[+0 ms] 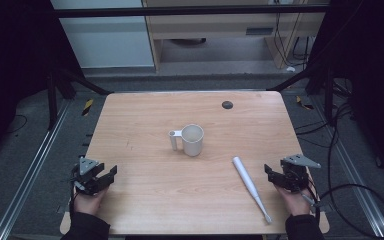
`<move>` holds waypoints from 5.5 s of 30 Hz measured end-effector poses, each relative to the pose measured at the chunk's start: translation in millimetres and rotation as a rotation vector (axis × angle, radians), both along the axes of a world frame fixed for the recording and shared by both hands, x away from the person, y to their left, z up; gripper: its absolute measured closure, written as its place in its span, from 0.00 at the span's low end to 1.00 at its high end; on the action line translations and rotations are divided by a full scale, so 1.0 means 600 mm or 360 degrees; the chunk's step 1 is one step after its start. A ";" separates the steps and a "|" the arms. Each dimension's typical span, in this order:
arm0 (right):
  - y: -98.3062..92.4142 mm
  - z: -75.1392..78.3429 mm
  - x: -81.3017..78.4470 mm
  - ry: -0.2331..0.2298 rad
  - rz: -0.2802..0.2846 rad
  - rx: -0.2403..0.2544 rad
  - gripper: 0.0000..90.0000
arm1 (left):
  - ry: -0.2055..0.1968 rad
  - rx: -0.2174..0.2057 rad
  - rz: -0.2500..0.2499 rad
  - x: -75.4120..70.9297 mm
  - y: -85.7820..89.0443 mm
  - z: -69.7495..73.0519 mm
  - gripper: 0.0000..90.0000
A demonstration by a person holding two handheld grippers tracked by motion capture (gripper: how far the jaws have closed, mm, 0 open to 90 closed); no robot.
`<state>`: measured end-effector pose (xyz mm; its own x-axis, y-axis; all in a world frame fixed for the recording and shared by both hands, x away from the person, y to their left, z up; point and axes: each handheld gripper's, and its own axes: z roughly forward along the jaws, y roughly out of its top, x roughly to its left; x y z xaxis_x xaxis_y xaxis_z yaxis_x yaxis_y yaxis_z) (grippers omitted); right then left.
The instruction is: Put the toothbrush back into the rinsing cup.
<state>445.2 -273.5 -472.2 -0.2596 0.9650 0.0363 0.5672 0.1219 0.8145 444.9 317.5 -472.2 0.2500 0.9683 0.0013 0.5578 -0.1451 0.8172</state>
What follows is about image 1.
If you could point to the yellow black floor tape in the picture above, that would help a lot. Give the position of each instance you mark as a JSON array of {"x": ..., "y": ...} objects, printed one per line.
[
  {"x": 304, "y": 104},
  {"x": 87, "y": 107}
]

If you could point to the dark round table grommet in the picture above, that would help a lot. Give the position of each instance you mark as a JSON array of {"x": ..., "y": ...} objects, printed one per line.
[{"x": 227, "y": 105}]

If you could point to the black metal stand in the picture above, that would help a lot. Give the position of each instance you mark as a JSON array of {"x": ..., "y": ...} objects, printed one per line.
[
  {"x": 328, "y": 96},
  {"x": 52, "y": 100}
]

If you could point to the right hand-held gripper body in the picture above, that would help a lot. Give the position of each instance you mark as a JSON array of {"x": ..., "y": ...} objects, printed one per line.
[{"x": 296, "y": 170}]

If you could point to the small white floor object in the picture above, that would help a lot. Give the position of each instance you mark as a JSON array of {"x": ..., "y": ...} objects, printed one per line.
[{"x": 290, "y": 69}]

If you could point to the white tube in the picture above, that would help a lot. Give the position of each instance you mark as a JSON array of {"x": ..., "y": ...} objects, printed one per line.
[{"x": 249, "y": 183}]

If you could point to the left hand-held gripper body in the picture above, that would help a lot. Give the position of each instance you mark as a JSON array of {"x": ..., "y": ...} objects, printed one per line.
[{"x": 86, "y": 166}]

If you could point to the person's left hand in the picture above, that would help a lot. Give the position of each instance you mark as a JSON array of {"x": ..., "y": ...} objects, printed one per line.
[{"x": 88, "y": 201}]

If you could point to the white cabinet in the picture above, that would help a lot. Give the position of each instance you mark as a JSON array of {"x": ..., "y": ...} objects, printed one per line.
[{"x": 106, "y": 40}]

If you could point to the black horizontal bar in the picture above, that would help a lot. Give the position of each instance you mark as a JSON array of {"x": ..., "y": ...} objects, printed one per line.
[{"x": 180, "y": 11}]

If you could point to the aluminium floor rail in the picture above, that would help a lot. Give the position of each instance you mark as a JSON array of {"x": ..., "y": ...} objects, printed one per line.
[
  {"x": 356, "y": 173},
  {"x": 30, "y": 166}
]

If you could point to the person's right hand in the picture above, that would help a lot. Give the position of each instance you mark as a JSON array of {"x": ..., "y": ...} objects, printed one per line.
[{"x": 295, "y": 201}]

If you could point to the white cup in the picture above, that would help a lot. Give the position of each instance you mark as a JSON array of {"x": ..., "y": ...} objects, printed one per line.
[{"x": 190, "y": 140}]

